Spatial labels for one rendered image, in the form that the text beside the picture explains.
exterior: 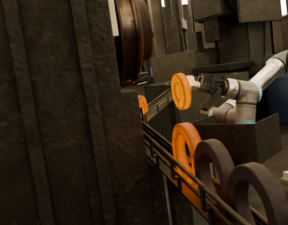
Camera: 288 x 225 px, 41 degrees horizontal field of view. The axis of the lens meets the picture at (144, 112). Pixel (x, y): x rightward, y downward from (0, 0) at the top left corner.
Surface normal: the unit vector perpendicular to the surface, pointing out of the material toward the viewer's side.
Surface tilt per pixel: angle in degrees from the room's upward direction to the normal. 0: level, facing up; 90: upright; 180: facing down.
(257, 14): 90
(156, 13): 90
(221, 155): 44
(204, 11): 92
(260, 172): 21
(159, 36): 90
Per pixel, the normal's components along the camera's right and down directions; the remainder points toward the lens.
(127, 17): 0.22, -0.10
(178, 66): -0.81, 0.18
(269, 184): 0.06, -0.69
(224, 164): 0.14, -0.46
